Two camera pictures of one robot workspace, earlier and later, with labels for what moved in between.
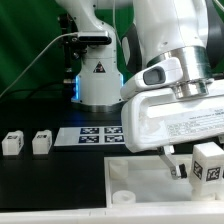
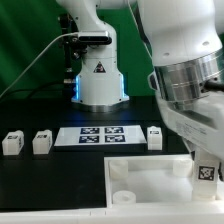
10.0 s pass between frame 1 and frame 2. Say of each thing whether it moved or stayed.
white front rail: stayed
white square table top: stayed
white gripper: moved
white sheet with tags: stayed
